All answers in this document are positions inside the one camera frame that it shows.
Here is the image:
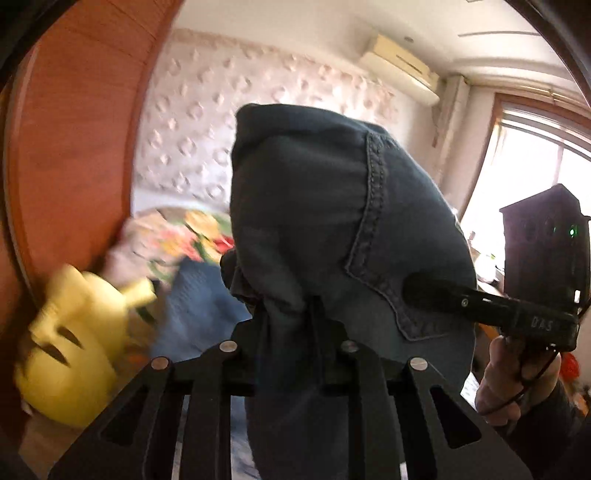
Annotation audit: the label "window with wooden frame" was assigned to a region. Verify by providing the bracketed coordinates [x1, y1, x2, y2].
[461, 94, 590, 285]

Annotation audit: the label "yellow plush toy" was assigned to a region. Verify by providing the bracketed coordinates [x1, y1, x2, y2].
[14, 265, 156, 429]

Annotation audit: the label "blue denim jeans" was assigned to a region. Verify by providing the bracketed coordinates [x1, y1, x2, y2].
[152, 104, 476, 479]

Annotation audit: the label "floral bed quilt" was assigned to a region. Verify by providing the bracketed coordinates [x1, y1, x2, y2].
[100, 207, 233, 287]

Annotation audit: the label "wooden wardrobe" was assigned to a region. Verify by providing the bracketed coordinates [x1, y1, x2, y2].
[1, 1, 180, 332]

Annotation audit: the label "circle patterned curtain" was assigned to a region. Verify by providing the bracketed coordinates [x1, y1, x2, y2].
[133, 28, 400, 209]

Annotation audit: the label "person right hand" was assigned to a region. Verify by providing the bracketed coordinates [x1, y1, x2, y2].
[475, 336, 561, 427]

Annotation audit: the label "wall air conditioner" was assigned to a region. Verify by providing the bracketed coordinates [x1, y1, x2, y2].
[359, 34, 440, 107]

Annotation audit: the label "beige side curtain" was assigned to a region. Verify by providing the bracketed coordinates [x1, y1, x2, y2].
[431, 73, 471, 186]

